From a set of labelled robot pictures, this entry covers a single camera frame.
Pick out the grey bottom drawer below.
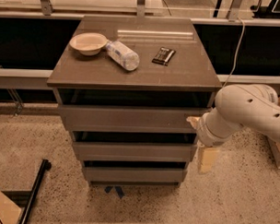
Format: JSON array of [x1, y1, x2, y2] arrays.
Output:
[[82, 167, 187, 183]]

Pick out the grey drawer cabinet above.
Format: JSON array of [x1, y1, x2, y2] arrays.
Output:
[[47, 16, 221, 185]]

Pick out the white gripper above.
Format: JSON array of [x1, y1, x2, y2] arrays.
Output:
[[187, 112, 231, 174]]

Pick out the black metal stand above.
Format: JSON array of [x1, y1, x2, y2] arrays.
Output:
[[5, 159, 52, 224]]

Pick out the grey drawer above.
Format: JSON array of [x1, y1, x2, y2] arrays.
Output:
[[58, 104, 209, 134], [73, 142, 196, 162], [82, 167, 187, 183]]

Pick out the white paper bowl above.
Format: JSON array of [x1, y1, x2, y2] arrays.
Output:
[[69, 32, 108, 56]]

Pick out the white cable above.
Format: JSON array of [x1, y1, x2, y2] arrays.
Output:
[[222, 17, 247, 88]]

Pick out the metal wire bracket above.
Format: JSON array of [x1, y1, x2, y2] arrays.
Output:
[[7, 89, 23, 116]]

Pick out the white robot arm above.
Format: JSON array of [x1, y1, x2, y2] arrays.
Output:
[[187, 84, 280, 173]]

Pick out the grey top drawer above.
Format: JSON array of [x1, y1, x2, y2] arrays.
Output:
[[58, 104, 209, 134]]

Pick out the grey middle drawer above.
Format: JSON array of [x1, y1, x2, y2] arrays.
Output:
[[73, 142, 196, 162]]

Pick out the cardboard box at left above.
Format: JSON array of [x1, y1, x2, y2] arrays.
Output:
[[0, 191, 21, 224]]

